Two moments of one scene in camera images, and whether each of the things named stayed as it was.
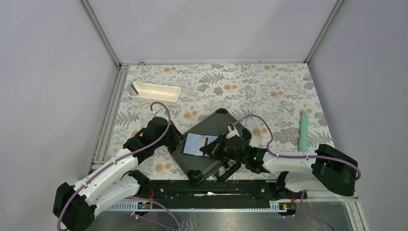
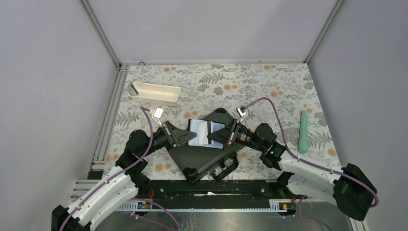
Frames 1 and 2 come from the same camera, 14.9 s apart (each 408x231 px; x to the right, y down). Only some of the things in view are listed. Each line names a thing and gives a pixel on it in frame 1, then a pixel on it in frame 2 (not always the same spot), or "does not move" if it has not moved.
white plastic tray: x=152 y=93 does not move
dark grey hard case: x=217 y=124 does not move
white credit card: x=201 y=143 → x=200 y=127
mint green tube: x=303 y=140 does not move
